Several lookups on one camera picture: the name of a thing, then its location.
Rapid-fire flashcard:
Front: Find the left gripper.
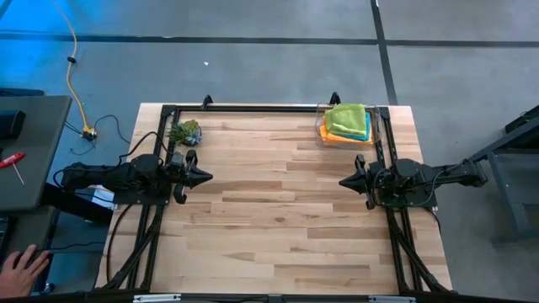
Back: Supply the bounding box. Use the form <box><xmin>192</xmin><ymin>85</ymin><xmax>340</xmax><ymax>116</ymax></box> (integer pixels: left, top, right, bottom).
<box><xmin>167</xmin><ymin>149</ymin><xmax>214</xmax><ymax>205</ymax></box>

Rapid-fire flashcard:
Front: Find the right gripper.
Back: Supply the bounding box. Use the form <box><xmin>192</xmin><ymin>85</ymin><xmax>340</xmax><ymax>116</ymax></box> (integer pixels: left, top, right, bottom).
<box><xmin>339</xmin><ymin>153</ymin><xmax>382</xmax><ymax>210</ymax></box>

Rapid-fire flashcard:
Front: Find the teal microfiber towel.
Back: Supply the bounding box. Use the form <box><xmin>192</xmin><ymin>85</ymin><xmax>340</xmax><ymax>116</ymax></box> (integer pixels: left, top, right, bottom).
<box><xmin>339</xmin><ymin>111</ymin><xmax>373</xmax><ymax>142</ymax></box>

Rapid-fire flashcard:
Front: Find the orange microfiber towel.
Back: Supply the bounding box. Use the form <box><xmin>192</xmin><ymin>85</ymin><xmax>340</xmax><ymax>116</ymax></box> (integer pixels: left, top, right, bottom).
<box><xmin>318</xmin><ymin>115</ymin><xmax>375</xmax><ymax>147</ymax></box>

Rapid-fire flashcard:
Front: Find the green microfiber towel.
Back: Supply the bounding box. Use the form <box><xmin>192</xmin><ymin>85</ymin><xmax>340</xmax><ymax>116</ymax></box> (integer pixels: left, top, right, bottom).
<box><xmin>323</xmin><ymin>103</ymin><xmax>368</xmax><ymax>138</ymax></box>

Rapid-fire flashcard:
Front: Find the small potted succulent plant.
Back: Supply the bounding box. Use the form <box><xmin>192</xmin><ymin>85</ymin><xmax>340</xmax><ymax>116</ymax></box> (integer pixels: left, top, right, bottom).
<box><xmin>167</xmin><ymin>120</ymin><xmax>203</xmax><ymax>147</ymax></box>

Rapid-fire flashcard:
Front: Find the clear plastic bin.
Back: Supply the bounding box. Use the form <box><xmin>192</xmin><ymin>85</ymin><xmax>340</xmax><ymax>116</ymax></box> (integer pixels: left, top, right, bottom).
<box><xmin>312</xmin><ymin>103</ymin><xmax>383</xmax><ymax>149</ymax></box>

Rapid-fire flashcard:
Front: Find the dark metal table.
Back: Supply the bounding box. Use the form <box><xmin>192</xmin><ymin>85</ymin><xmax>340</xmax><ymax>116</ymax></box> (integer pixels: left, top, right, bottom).
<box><xmin>462</xmin><ymin>104</ymin><xmax>539</xmax><ymax>246</ymax></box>

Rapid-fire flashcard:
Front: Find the grey side table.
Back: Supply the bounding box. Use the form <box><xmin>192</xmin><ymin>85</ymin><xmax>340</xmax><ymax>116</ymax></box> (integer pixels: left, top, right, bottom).
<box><xmin>0</xmin><ymin>95</ymin><xmax>72</xmax><ymax>211</ymax></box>

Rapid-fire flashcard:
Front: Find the dark low desk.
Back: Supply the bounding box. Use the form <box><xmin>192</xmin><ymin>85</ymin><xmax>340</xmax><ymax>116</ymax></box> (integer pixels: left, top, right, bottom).
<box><xmin>0</xmin><ymin>205</ymin><xmax>58</xmax><ymax>298</ymax></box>

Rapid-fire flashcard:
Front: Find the person's hand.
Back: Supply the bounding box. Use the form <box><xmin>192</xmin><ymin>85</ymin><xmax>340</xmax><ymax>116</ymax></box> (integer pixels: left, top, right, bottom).
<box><xmin>0</xmin><ymin>244</ymin><xmax>51</xmax><ymax>299</ymax></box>

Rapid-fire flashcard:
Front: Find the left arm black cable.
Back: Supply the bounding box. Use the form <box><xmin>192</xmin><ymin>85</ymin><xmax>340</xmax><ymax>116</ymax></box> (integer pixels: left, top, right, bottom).
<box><xmin>119</xmin><ymin>130</ymin><xmax>174</xmax><ymax>164</ymax></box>

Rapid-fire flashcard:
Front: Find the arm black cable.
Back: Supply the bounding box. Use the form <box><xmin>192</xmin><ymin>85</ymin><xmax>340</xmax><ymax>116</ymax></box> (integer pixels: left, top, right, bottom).
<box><xmin>119</xmin><ymin>130</ymin><xmax>174</xmax><ymax>164</ymax></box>
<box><xmin>371</xmin><ymin>162</ymin><xmax>468</xmax><ymax>208</ymax></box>

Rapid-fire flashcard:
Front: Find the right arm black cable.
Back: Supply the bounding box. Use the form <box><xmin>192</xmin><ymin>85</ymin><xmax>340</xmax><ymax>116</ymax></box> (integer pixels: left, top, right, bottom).
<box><xmin>371</xmin><ymin>162</ymin><xmax>468</xmax><ymax>208</ymax></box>

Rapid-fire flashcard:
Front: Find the black aluminium rig frame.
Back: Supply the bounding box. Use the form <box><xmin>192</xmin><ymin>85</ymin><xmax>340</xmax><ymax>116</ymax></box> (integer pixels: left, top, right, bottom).
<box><xmin>94</xmin><ymin>91</ymin><xmax>454</xmax><ymax>303</ymax></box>

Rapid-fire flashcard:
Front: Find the black base cable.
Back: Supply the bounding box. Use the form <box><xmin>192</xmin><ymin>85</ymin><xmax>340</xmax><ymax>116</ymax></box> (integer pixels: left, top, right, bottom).
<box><xmin>104</xmin><ymin>204</ymin><xmax>136</xmax><ymax>284</ymax></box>

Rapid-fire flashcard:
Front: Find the silver metal bracket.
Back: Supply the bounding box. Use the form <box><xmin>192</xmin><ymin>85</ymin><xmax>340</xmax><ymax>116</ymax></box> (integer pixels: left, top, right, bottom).
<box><xmin>133</xmin><ymin>293</ymin><xmax>182</xmax><ymax>303</ymax></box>
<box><xmin>369</xmin><ymin>295</ymin><xmax>416</xmax><ymax>303</ymax></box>

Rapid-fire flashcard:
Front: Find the yellow extension cable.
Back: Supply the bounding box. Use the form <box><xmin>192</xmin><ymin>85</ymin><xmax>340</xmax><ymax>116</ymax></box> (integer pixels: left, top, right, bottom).
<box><xmin>49</xmin><ymin>0</ymin><xmax>99</xmax><ymax>141</ymax></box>

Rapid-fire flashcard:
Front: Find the red-handled screwdriver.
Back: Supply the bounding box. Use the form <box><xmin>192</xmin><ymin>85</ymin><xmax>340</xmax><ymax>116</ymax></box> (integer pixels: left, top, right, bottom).
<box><xmin>0</xmin><ymin>151</ymin><xmax>27</xmax><ymax>185</ymax></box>

